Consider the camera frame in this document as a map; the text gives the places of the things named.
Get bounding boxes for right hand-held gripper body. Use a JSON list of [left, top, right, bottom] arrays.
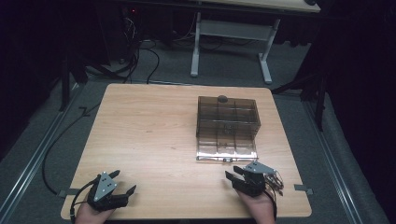
[[233, 161, 277, 198]]

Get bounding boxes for person's right hand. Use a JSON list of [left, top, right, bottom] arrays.
[[235, 189, 276, 224]]

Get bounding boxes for person's left hand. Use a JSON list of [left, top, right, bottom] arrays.
[[74, 203, 117, 224]]

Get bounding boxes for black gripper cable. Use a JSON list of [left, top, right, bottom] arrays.
[[69, 178, 101, 224], [263, 189, 278, 221]]

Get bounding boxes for long black floor cable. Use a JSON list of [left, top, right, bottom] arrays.
[[41, 102, 102, 196]]

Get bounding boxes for grey tape tab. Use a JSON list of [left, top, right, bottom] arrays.
[[57, 188, 81, 199], [293, 183, 314, 196]]

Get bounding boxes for white-framed desk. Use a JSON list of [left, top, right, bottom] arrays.
[[190, 0, 322, 85]]

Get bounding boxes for tangle of black cables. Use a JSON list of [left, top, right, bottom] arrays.
[[120, 7, 162, 85]]

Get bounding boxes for black metal stand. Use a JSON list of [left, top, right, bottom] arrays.
[[58, 46, 89, 112], [270, 70, 332, 133]]

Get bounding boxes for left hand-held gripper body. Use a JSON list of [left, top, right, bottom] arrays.
[[86, 171, 130, 213]]

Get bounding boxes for metal floor rail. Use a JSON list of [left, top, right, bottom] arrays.
[[0, 83, 83, 220], [302, 98, 364, 224]]

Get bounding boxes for brown transparent plastic compartment box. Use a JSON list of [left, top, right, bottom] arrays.
[[195, 94, 262, 163]]

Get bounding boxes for bundle of thin wires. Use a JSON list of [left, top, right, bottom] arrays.
[[264, 170, 285, 197]]

